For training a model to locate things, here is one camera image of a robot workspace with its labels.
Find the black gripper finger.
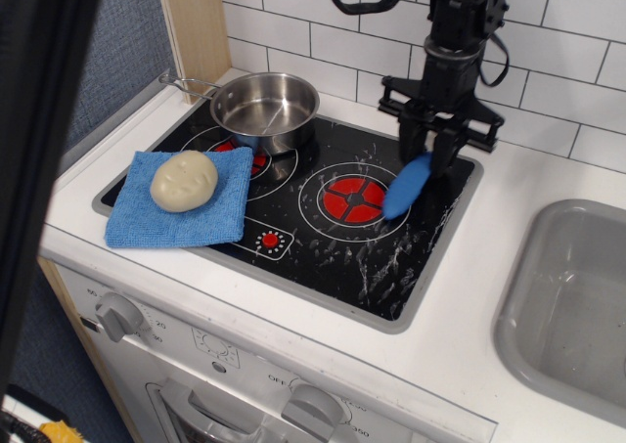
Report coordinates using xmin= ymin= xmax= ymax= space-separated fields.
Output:
xmin=398 ymin=113 xmax=433 ymax=164
xmin=432 ymin=128 xmax=467 ymax=178

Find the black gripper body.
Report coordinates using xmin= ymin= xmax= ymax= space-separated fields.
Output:
xmin=379 ymin=46 xmax=504 ymax=153

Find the blue handled metal spoon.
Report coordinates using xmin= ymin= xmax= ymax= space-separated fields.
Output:
xmin=382 ymin=152 xmax=432 ymax=220

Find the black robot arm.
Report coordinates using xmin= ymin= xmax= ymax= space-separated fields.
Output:
xmin=379 ymin=0 xmax=509 ymax=178

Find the black toy stovetop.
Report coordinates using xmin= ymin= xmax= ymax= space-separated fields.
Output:
xmin=94 ymin=112 xmax=482 ymax=332

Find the stainless steel pot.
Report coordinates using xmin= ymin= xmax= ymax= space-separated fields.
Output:
xmin=158 ymin=72 xmax=320 ymax=155

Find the grey sink basin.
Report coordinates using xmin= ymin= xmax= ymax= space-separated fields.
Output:
xmin=495 ymin=199 xmax=625 ymax=426

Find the beige toy potato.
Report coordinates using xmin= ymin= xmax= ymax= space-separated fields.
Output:
xmin=150 ymin=151 xmax=219 ymax=213

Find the blue microfiber cloth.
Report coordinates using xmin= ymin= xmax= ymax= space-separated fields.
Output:
xmin=105 ymin=147 xmax=253 ymax=248

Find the grey right oven knob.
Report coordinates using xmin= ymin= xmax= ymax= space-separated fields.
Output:
xmin=281 ymin=384 xmax=344 ymax=442

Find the grey oven knob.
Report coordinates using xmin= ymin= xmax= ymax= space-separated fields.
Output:
xmin=95 ymin=292 xmax=144 ymax=342
xmin=281 ymin=384 xmax=344 ymax=442

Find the white toy oven front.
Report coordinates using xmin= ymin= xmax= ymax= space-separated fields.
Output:
xmin=52 ymin=266 xmax=496 ymax=442

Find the grey left oven knob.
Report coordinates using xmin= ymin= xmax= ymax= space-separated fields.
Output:
xmin=95 ymin=292 xmax=144 ymax=342

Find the yellow black object bottom left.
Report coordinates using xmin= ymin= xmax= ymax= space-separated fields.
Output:
xmin=1 ymin=411 xmax=84 ymax=443

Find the wooden side post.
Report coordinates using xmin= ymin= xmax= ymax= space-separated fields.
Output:
xmin=160 ymin=0 xmax=232 ymax=94

